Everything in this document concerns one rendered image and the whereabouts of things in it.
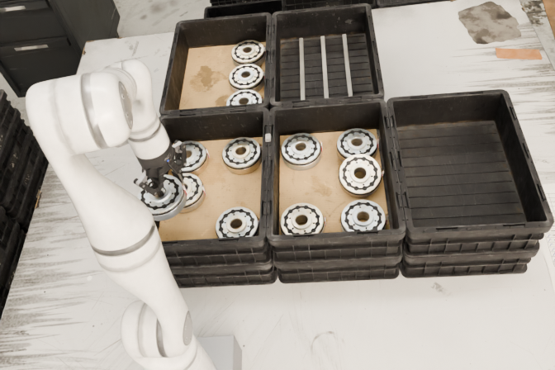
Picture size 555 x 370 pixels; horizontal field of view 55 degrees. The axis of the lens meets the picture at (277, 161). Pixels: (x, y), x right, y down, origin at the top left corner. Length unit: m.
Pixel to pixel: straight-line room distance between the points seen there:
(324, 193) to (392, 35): 0.79
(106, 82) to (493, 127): 1.09
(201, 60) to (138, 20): 1.78
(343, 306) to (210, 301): 0.33
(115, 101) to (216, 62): 1.10
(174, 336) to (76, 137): 0.39
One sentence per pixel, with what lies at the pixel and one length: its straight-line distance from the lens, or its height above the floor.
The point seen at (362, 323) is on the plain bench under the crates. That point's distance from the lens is 1.32.
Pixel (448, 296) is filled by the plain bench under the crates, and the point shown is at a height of 0.70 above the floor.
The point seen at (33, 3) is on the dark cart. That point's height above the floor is 0.66.
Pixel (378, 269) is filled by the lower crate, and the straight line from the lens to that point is 1.31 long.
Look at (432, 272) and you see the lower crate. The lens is 1.36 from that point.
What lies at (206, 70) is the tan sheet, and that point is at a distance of 1.70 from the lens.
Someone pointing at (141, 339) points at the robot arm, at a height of 1.12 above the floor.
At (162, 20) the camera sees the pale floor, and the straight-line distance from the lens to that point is 3.42.
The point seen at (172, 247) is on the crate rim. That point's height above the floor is 0.93.
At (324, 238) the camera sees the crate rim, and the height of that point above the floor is 0.93.
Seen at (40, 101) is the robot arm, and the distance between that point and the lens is 0.65.
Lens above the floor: 1.93
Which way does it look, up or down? 52 degrees down
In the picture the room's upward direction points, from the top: 11 degrees counter-clockwise
